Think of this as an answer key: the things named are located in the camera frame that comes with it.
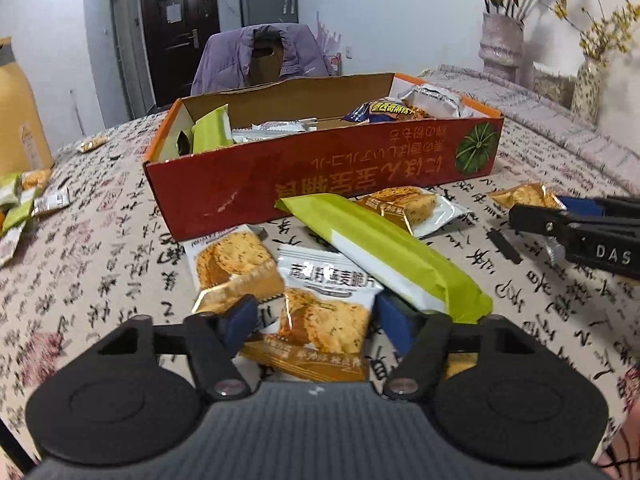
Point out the small far cracker packet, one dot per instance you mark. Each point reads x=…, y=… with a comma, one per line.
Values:
x=91, y=144

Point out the dark entrance door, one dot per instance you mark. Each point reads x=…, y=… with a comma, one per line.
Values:
x=175, y=33

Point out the cracker packet with text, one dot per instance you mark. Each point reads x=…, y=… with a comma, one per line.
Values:
x=323, y=321

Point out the small green packet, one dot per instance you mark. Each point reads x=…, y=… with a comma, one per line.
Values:
x=21, y=211

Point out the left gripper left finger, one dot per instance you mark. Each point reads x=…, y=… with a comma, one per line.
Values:
x=212, y=341

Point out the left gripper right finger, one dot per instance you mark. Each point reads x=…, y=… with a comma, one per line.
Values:
x=421, y=341

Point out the yellow thermos bottle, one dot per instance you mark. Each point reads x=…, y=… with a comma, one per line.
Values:
x=23, y=145

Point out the long green snack pack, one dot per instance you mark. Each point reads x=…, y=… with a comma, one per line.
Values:
x=212, y=131

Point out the orange cardboard snack box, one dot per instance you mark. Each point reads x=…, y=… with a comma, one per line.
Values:
x=203, y=193

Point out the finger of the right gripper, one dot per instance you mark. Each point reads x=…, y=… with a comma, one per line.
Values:
x=602, y=206
x=538, y=220

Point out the white packet near tangerines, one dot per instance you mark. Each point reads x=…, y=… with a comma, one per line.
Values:
x=9, y=242

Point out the speckled small vase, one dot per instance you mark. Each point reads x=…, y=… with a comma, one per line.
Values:
x=587, y=91

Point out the cracker packet by box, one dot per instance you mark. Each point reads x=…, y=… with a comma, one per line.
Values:
x=413, y=209

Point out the pink ribbed flower vase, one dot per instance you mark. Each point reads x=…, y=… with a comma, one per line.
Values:
x=502, y=46

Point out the blue yellow chip bag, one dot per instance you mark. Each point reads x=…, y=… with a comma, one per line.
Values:
x=385, y=110

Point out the purple jacket on chair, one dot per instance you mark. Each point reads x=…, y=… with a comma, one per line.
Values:
x=259, y=54

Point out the white snack packet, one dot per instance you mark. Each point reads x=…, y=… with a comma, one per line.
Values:
x=273, y=130

